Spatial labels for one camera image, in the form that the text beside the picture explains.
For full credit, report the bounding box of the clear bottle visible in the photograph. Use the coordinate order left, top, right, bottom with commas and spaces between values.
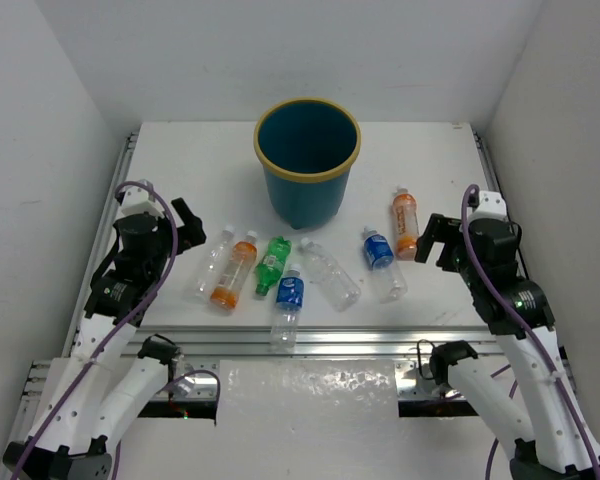
184, 224, 236, 303
300, 237, 361, 312

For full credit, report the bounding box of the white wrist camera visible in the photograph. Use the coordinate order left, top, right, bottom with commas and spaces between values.
468, 190, 508, 222
119, 179, 163, 218

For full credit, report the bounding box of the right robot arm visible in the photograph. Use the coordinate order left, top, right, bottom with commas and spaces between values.
415, 214, 600, 479

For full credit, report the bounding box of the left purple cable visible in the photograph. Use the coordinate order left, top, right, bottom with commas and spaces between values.
9, 180, 180, 480

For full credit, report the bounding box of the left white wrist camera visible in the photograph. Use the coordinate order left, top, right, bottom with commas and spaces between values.
119, 179, 163, 218

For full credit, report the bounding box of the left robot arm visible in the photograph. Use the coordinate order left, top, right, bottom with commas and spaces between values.
3, 191, 206, 479

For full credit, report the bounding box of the green plastic bottle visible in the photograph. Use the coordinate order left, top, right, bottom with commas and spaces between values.
255, 236, 292, 297

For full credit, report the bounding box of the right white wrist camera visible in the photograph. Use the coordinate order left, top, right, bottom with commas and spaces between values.
468, 190, 508, 222

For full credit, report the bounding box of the white front cover plate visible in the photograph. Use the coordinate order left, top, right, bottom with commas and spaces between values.
217, 359, 398, 428

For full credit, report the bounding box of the teal bin with yellow rim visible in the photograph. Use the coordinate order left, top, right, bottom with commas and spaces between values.
253, 97, 361, 230

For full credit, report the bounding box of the aluminium front rail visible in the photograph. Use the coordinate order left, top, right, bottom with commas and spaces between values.
62, 324, 576, 401

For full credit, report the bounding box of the blue label bottle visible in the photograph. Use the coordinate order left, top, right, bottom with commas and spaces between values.
362, 226, 407, 303
269, 264, 305, 351

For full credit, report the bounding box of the orange bottle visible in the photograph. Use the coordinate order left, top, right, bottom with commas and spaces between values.
210, 230, 258, 312
391, 185, 419, 261

